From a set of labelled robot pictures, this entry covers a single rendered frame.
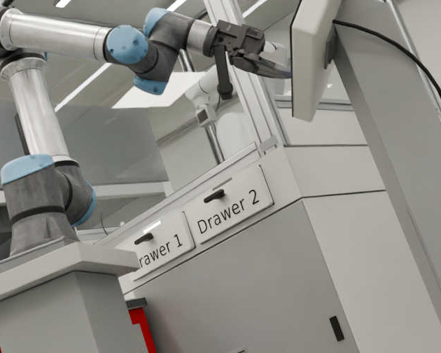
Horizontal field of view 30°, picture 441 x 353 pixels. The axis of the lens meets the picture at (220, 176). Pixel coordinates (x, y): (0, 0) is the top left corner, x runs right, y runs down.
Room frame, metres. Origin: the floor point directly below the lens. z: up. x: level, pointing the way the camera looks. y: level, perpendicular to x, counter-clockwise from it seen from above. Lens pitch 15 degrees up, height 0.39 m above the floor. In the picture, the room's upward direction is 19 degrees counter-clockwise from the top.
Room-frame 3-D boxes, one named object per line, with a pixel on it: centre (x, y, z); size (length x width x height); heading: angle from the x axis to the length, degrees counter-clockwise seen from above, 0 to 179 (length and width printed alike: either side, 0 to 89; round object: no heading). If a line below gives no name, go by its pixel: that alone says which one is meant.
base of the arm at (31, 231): (1.67, 0.40, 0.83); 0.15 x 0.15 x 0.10
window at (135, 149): (2.35, 0.20, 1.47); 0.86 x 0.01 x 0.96; 49
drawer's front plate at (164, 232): (2.36, 0.25, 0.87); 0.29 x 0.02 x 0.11; 49
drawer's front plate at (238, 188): (2.15, 0.01, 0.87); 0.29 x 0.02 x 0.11; 49
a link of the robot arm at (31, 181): (1.68, 0.39, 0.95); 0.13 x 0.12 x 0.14; 167
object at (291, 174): (2.70, -0.10, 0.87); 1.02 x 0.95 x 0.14; 49
